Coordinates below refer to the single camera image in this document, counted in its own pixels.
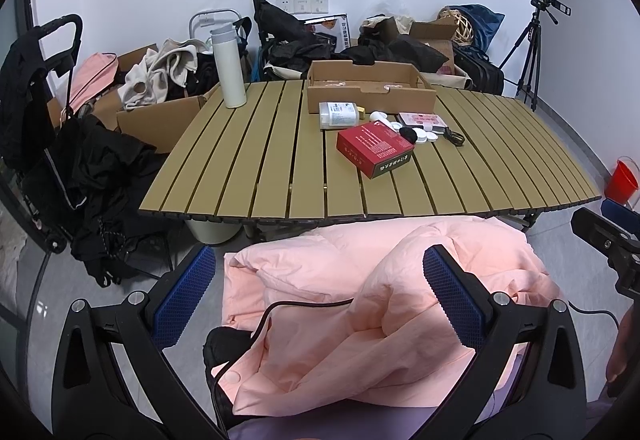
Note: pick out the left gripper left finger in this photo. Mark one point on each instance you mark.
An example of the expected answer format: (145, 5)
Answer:
(176, 295)

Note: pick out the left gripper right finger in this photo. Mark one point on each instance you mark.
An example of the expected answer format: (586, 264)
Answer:
(462, 296)

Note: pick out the red rectangular box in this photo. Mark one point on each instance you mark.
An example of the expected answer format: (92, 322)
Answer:
(374, 148)

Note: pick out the white tube bottle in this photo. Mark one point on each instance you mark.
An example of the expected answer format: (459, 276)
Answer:
(379, 116)

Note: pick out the clear plastic bottle white label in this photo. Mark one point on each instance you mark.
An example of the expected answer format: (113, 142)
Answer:
(338, 115)

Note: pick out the person's right hand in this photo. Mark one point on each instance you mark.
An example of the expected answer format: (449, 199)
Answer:
(618, 360)

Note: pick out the red bucket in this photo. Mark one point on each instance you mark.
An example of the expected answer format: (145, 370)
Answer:
(624, 181)

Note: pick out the pink quilted blanket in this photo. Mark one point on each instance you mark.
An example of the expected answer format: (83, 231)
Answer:
(345, 312)

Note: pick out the brown cardboard box left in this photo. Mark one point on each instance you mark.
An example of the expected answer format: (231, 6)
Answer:
(162, 125)

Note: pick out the brown cardboard box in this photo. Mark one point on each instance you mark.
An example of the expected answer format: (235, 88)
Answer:
(437, 34)
(162, 125)

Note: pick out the black fabric pouch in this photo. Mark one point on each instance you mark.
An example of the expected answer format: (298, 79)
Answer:
(408, 134)

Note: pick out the pink patterned flat pack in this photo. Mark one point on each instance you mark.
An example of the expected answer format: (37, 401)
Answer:
(428, 122)

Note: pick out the white thermos bottle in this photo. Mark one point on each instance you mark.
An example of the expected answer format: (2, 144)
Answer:
(227, 58)

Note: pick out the black suitcase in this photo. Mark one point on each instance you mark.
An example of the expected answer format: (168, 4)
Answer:
(485, 76)

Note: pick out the pink backpack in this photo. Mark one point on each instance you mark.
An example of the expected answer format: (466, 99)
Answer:
(92, 77)

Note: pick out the cardboard tray box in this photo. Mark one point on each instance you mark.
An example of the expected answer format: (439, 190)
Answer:
(392, 87)

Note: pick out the black folded trolley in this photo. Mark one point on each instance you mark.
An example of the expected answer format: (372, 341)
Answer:
(286, 47)

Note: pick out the dark blue cushion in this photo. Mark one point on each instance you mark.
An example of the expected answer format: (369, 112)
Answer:
(485, 24)

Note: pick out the black stroller cart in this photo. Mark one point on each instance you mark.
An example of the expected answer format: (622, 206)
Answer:
(82, 182)

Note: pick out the woven rattan ball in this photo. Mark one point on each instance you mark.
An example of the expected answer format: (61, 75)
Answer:
(464, 34)

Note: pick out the white metal rack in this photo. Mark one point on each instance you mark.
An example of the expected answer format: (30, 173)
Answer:
(203, 22)

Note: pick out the brown cardboard box right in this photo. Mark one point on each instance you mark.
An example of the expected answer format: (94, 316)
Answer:
(437, 34)

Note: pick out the black clothes pile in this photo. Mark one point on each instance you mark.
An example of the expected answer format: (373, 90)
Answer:
(402, 49)

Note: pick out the white printed appliance box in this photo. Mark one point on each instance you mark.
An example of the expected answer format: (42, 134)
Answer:
(332, 28)

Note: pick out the black camera tripod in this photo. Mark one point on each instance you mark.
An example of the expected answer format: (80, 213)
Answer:
(528, 82)

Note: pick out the wall socket panel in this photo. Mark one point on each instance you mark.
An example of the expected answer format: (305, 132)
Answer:
(304, 6)

